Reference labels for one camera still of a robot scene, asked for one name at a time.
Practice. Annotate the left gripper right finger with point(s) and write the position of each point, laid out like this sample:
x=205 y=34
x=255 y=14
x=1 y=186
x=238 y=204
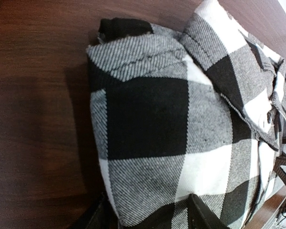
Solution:
x=200 y=215

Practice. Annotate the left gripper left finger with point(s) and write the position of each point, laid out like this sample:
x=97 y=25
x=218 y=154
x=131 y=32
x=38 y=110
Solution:
x=98 y=216

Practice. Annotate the black white plaid shirt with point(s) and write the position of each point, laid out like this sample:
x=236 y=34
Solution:
x=201 y=111

